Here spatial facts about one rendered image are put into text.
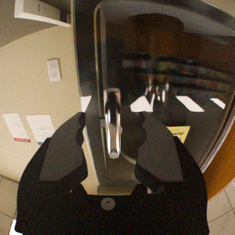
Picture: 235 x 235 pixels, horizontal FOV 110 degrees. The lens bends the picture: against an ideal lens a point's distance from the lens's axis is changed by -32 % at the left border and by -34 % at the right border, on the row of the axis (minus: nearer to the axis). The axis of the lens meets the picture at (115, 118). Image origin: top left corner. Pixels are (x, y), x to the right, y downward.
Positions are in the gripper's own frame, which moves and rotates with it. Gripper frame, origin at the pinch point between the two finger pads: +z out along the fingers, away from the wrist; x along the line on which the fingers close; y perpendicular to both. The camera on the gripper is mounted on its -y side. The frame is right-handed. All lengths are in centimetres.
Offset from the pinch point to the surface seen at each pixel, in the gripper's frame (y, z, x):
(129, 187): 26.5, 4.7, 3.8
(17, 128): 39, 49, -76
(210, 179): 26.9, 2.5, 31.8
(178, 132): 6.6, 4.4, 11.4
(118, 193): 26.7, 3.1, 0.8
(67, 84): 10, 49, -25
